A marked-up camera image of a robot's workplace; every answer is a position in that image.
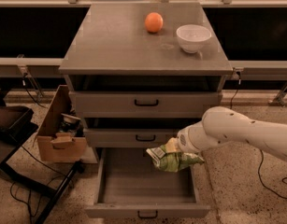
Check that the black stand frame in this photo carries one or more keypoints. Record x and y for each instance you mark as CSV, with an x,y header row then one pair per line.
x,y
8,146

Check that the orange fruit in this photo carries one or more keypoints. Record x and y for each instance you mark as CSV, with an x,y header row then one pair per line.
x,y
154,22

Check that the grey drawer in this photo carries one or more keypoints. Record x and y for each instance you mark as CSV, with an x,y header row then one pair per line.
x,y
128,137
110,104
128,185

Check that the cardboard box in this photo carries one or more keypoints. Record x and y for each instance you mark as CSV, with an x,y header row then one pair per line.
x,y
53,145

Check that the jar in cardboard box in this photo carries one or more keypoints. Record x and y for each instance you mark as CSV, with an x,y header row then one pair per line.
x,y
69,124

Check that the grey bottom drawer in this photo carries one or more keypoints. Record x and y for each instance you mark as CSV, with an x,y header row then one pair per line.
x,y
128,185

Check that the green jalapeno chip bag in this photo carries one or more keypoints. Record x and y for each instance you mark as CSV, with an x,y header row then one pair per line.
x,y
172,161

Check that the grey top drawer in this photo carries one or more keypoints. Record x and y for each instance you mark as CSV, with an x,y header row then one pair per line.
x,y
110,104

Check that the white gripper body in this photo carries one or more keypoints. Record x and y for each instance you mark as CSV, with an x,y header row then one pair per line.
x,y
186,139

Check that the white bowl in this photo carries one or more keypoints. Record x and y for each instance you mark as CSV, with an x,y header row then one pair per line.
x,y
192,37

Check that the grey middle drawer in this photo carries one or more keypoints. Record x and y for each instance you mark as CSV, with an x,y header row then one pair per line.
x,y
128,137

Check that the grey drawer cabinet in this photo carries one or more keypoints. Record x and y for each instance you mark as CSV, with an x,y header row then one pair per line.
x,y
113,51

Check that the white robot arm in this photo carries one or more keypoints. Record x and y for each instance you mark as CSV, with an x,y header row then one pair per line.
x,y
220,126

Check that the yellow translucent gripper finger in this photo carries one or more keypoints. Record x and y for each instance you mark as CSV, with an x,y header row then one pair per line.
x,y
172,146

